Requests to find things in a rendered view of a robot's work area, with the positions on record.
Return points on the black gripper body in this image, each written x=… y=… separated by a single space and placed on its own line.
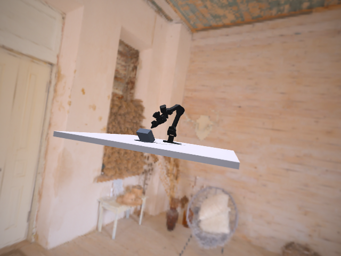
x=163 y=117

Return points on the grey sloped panel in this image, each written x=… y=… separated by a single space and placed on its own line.
x=145 y=135

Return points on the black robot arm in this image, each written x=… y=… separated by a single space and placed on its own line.
x=168 y=111

